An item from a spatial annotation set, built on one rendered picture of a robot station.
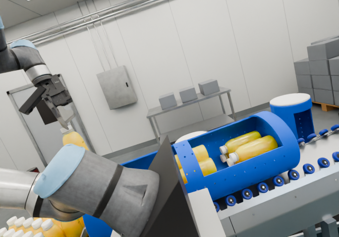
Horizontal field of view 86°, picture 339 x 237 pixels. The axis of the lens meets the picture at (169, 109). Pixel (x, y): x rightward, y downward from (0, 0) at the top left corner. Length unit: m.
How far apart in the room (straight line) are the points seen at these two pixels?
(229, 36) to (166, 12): 1.43
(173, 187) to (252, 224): 0.65
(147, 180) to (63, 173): 0.16
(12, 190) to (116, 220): 0.26
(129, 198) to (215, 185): 0.44
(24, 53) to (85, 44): 3.66
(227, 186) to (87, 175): 0.55
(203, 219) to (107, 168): 0.30
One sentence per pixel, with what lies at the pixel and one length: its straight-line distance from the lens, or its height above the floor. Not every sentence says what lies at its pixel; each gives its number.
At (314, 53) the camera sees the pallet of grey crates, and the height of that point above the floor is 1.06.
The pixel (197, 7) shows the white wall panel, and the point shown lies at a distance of 4.40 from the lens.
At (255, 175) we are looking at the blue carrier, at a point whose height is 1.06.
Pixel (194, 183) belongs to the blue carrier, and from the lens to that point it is 0.75.
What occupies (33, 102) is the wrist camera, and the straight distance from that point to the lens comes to 0.82.
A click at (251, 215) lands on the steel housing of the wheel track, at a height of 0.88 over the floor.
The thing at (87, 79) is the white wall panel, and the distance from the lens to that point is 4.46.
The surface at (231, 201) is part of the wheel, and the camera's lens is 0.89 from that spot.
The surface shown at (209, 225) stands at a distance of 0.56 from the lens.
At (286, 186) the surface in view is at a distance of 0.99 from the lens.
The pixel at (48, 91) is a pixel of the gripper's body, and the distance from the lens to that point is 0.82.
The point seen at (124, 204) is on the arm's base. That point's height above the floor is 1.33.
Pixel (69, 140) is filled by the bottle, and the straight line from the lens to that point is 0.78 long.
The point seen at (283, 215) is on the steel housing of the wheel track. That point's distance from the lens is 1.02.
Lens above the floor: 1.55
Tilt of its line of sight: 12 degrees down
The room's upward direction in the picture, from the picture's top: 18 degrees counter-clockwise
